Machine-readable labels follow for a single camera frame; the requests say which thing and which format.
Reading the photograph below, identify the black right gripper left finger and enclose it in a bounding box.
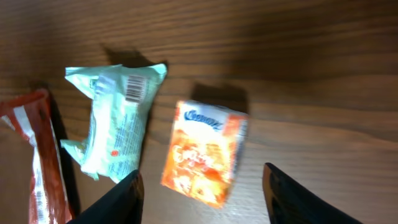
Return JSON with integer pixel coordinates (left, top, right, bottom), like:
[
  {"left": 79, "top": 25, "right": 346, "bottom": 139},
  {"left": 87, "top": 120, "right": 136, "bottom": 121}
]
[{"left": 68, "top": 170, "right": 144, "bottom": 224}]

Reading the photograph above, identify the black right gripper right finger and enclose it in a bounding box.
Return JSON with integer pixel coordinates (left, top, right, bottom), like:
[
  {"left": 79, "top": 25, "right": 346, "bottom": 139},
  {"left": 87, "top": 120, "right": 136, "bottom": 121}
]
[{"left": 262, "top": 162, "right": 361, "bottom": 224}]

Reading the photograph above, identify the red snack bar wrapper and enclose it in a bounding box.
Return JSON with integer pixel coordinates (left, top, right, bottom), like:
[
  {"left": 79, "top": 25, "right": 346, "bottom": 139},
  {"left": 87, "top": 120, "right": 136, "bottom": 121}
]
[{"left": 1, "top": 89, "right": 74, "bottom": 224}]

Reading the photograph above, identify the orange juice carton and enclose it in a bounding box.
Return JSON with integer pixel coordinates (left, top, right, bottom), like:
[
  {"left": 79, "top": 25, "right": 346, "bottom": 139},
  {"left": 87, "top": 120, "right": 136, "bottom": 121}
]
[{"left": 161, "top": 100, "right": 248, "bottom": 208}]

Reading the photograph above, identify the mint green snack wrapper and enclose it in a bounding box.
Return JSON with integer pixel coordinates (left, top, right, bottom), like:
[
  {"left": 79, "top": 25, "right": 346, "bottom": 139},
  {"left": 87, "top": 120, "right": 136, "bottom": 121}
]
[{"left": 60, "top": 63, "right": 167, "bottom": 184}]

